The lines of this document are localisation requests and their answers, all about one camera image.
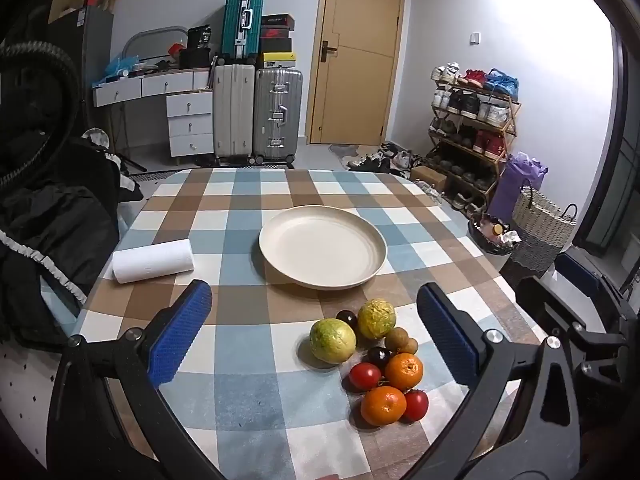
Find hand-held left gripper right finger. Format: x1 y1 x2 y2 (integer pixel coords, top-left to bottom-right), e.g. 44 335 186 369
400 282 582 480

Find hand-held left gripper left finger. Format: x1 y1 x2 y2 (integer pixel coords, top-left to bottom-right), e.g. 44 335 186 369
47 280 226 480

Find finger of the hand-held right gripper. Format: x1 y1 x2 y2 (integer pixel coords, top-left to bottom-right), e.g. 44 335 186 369
555 251 601 296
515 276 626 361

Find orange mandarin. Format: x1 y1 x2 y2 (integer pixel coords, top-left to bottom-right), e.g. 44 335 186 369
384 353 424 391
360 386 407 427

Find yellow-green guava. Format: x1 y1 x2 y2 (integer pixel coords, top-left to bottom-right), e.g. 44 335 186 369
356 299 397 340

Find red tomato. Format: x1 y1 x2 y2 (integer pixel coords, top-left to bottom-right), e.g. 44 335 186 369
348 362 383 392
402 390 430 422

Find green guava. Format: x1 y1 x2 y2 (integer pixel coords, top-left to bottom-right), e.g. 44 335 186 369
308 318 357 365

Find cream round plate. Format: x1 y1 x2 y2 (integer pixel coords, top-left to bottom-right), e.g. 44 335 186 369
258 205 388 290

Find woven laundry basket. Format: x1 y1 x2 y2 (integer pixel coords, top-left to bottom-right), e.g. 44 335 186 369
501 185 579 280

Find white paper towel roll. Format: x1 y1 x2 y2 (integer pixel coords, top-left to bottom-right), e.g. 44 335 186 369
112 239 194 285

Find checkered tablecloth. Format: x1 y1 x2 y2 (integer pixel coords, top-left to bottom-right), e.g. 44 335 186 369
75 167 551 480

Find purple bag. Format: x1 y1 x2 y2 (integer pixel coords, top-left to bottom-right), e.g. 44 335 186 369
487 152 549 223

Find dark sliding glass door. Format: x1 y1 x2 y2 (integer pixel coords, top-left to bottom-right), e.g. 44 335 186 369
575 20 640 261

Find small cardboard box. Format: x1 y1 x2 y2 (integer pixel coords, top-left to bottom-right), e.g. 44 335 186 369
410 164 447 191

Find black clothing pile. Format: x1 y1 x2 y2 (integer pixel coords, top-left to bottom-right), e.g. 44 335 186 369
0 135 144 346

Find white dotted cloth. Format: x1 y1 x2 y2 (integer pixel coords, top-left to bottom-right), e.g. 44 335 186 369
0 340 151 461

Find pile of loose sneakers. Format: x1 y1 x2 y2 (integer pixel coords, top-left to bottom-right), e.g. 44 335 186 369
347 142 426 173

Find rows of racked shoes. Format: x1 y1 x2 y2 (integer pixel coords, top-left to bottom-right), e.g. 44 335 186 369
429 62 520 211

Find white desk with drawers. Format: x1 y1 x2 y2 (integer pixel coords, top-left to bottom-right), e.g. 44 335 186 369
91 69 216 158

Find white round object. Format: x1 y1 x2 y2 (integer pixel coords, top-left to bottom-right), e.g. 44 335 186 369
82 128 111 151

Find beige suitcase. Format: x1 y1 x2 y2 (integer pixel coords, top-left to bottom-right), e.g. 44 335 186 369
213 63 256 163

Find silver suitcase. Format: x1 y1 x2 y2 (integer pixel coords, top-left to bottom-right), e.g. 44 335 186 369
252 67 304 165

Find wooden door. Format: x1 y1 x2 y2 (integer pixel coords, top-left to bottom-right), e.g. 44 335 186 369
305 0 405 147

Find blue plastic bag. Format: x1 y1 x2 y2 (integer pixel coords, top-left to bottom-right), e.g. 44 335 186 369
104 55 137 79

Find plain black box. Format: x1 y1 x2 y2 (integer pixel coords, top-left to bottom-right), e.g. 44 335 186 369
179 48 217 70

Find black mesh chair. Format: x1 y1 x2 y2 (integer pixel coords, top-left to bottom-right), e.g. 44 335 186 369
0 5 85 191

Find black printed box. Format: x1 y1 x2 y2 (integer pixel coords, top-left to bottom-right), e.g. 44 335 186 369
187 25 224 51

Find grey cabinet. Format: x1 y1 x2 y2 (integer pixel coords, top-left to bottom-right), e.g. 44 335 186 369
47 7 115 88

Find teal suitcase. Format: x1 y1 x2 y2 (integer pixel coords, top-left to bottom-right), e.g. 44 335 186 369
221 0 265 63

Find grey curved metal frame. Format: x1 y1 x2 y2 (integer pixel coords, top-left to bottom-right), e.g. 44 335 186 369
122 26 189 61

